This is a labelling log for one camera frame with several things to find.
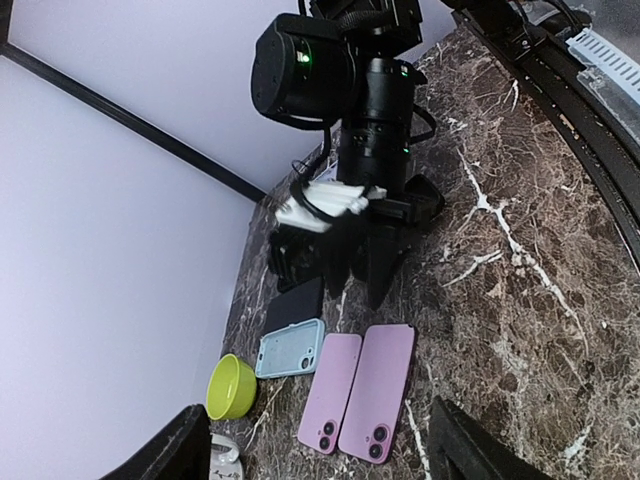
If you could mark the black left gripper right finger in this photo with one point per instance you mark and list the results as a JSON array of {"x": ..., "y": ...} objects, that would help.
[{"x": 459, "y": 448}]

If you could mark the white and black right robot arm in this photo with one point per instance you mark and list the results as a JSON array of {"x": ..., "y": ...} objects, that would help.
[{"x": 337, "y": 67}]

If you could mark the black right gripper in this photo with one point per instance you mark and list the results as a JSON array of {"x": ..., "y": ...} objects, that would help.
[{"x": 375, "y": 243}]

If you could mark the black right corner post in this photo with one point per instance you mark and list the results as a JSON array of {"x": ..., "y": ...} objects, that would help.
[{"x": 134, "y": 123}]

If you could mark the white slotted cable duct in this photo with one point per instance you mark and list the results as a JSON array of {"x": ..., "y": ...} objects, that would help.
[{"x": 595, "y": 51}]

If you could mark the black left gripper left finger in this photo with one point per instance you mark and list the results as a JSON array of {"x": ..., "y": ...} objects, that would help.
[{"x": 181, "y": 450}]

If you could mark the white patterned mug orange inside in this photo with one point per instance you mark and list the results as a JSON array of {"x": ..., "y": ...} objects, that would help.
[{"x": 225, "y": 462}]

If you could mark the black front table rail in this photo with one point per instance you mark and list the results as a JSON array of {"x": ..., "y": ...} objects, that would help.
[{"x": 540, "y": 60}]

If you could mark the lime green plastic bowl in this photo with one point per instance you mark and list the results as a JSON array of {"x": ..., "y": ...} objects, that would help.
[{"x": 232, "y": 389}]

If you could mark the black phone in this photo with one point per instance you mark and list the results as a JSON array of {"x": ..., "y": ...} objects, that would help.
[
  {"x": 301, "y": 303},
  {"x": 377, "y": 393}
]

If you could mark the light blue phone case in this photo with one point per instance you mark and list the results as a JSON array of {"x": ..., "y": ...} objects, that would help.
[{"x": 291, "y": 351}]

